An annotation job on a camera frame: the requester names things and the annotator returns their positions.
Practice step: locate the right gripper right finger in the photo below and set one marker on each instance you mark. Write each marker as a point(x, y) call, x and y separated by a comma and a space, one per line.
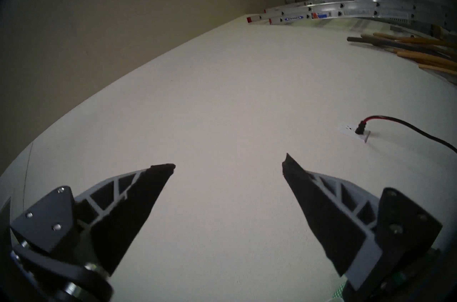
point(332, 226)

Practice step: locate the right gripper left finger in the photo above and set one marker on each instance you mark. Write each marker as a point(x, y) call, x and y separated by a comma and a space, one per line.
point(121, 219)

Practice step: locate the green checked cloth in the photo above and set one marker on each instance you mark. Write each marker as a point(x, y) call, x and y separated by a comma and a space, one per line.
point(339, 292)

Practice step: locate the wooden pole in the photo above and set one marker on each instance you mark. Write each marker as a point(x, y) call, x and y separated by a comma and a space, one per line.
point(428, 58)
point(410, 40)
point(439, 68)

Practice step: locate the aluminium extension ladder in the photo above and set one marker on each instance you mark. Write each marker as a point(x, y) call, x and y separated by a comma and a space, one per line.
point(357, 8)

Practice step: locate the white wall outlet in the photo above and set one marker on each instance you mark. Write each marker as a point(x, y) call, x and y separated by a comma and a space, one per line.
point(348, 128)

